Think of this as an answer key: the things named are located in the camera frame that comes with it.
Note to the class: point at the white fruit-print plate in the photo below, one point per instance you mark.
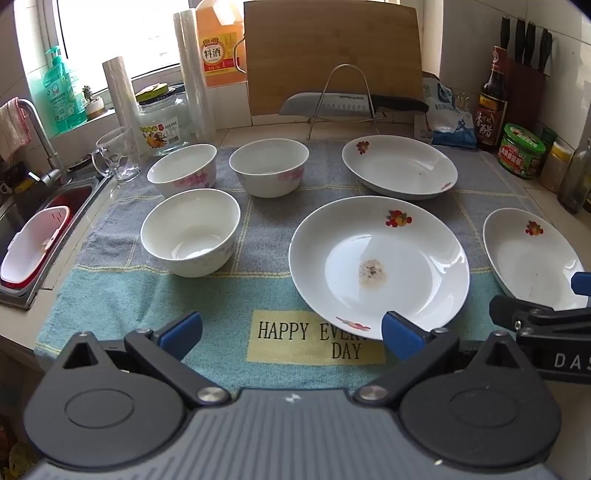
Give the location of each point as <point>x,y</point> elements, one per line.
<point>406,164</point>
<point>531,258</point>
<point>392,258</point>

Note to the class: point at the binder clips on bag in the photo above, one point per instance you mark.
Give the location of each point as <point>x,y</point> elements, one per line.
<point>460,99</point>

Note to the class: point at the checked grey and teal towel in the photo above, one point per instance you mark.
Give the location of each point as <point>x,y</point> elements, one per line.
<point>263,230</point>

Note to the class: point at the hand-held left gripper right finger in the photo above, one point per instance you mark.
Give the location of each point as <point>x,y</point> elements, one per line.
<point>401,337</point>

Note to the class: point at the white bowl pink flowers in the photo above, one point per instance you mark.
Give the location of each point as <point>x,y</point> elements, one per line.
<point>270,168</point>
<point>184,173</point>

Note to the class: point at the metal faucet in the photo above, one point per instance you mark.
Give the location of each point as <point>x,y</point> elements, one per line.
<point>39,134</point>

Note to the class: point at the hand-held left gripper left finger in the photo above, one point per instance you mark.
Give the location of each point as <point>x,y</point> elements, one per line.
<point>182,330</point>

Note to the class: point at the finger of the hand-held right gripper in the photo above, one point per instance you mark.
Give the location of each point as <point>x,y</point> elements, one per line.
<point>512,311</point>
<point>582,284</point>

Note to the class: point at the white bowl faint purple pattern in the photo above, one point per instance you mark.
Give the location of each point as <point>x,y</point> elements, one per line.
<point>189,235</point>

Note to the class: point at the roll of clear plastic bags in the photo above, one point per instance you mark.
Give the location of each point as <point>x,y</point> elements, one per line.
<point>194,74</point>
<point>121,97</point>

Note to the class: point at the white and blue salt bag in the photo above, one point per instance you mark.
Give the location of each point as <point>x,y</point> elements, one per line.
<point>450,120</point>

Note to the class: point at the glass jar yellow black lid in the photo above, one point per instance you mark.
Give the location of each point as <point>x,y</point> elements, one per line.
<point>164,124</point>

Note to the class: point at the small potted plant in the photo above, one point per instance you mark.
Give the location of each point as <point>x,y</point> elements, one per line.
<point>93,106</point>

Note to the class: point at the green-lidded sauce jar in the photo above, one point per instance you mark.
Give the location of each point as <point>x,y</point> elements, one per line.
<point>521,152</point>

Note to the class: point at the bamboo cutting board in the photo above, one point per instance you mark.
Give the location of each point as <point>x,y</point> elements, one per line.
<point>332,41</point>

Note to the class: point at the steel sink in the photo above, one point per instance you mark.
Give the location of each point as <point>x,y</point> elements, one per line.
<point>23,297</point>

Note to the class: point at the clear glass oil bottle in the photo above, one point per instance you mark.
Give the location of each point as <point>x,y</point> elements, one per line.
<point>575,184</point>

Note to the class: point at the white plastic basket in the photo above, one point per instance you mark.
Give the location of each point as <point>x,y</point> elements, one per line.
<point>32,244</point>

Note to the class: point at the orange cooking wine bottle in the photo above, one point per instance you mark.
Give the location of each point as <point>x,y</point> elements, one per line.
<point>219,46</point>

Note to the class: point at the dark red knife block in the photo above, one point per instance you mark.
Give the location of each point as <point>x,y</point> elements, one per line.
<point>526,97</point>

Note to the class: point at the pink hanging cloth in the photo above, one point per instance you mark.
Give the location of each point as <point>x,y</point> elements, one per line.
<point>11,131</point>

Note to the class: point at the dark vinegar bottle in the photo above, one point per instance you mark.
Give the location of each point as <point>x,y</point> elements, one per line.
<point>491,115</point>

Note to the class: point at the yellow-lidded spice jar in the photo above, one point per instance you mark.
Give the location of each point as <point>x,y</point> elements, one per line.
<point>555,168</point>

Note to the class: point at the green dish soap bottle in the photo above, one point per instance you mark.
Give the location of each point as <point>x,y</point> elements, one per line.
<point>62,97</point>

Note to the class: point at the red basin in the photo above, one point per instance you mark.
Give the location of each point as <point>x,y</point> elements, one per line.
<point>71,198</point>

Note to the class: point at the green-capped small bottle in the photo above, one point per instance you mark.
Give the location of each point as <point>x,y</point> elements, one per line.
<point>549,136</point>

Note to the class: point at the clear glass mug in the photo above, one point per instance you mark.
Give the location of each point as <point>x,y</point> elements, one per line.
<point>121,154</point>

